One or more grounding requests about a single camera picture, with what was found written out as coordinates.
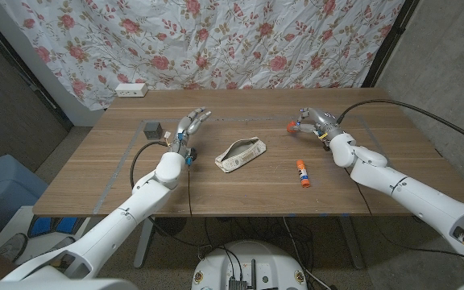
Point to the cream floral pen bag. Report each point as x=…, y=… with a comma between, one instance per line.
x=244, y=155

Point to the grey shoe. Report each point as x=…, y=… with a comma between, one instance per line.
x=14, y=245

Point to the orange white glue stick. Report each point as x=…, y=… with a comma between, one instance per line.
x=303, y=175

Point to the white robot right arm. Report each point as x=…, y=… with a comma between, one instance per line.
x=377, y=173

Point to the black backdrop stand pole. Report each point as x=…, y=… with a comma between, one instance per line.
x=391, y=40
x=22, y=68

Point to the black round fan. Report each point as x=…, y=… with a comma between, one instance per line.
x=171, y=226

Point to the blue storage bin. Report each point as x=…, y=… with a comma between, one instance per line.
x=2, y=185

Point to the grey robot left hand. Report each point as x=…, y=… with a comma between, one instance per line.
x=185, y=131

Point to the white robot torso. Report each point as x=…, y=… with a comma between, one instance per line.
x=252, y=258

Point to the white power strip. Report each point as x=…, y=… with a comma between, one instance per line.
x=131, y=90

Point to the white platform with blue pads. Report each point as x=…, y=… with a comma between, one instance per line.
x=50, y=225

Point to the orange strawberry pen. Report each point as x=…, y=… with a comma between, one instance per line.
x=291, y=126

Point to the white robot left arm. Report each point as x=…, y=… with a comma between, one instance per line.
x=147, y=193

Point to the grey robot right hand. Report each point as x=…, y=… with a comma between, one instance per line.
x=322, y=123

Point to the grey table leg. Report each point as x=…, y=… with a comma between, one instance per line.
x=353, y=241

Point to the white table leg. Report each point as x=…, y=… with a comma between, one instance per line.
x=143, y=245

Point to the floral backdrop cloth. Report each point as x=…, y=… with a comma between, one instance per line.
x=216, y=40

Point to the dark grey cube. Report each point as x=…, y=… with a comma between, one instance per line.
x=153, y=131

